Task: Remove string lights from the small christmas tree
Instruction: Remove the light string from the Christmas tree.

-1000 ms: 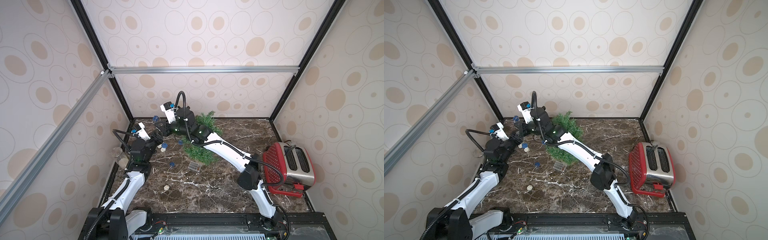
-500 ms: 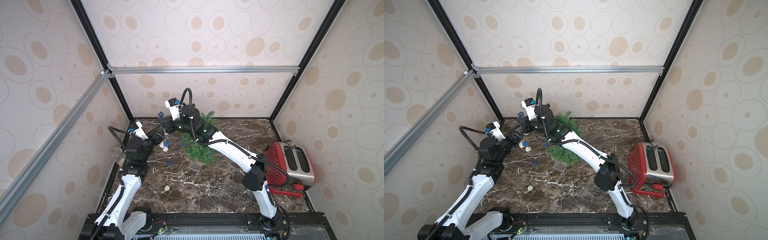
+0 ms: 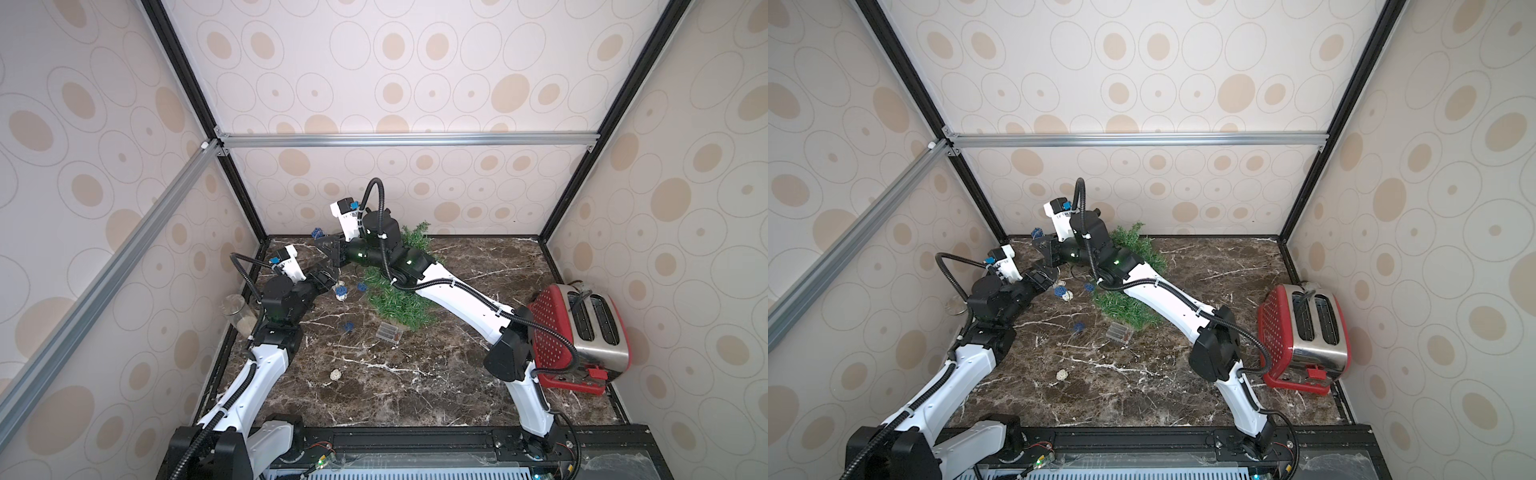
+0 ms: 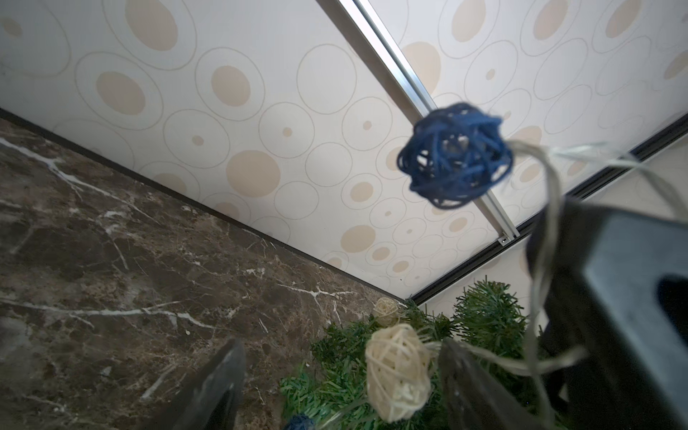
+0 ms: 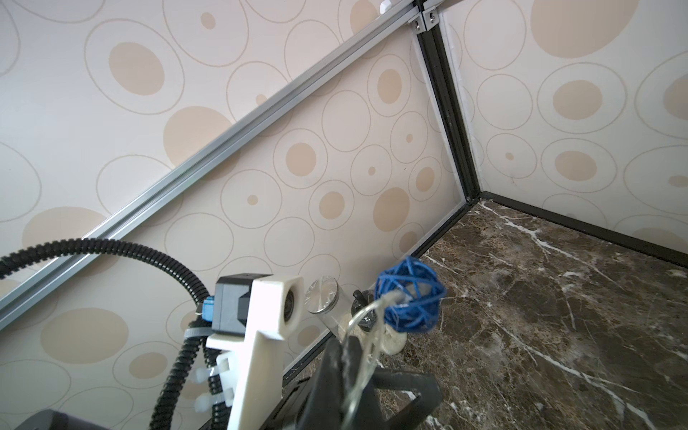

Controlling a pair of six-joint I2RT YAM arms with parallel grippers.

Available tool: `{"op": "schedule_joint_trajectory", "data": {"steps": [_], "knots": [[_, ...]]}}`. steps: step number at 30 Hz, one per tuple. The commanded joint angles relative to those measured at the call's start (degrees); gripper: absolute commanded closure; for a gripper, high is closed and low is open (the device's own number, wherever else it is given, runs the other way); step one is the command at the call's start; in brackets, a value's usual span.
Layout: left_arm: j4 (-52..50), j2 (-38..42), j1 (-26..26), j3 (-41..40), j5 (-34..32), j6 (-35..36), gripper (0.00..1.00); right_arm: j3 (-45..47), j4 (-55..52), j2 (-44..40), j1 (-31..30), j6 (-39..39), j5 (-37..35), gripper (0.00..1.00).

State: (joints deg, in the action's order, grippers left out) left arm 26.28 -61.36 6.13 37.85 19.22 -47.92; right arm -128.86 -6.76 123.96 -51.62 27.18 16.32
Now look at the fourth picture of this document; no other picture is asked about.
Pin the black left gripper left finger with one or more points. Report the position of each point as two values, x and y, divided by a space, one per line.
212 398

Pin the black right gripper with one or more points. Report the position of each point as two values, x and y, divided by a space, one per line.
619 290

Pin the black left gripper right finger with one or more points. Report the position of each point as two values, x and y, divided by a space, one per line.
475 400

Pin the small green christmas tree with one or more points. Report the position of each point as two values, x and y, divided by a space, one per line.
381 372

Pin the string lights with rattan balls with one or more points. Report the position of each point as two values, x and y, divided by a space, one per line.
453 157

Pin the aluminium rail back wall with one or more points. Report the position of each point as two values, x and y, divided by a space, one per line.
368 23

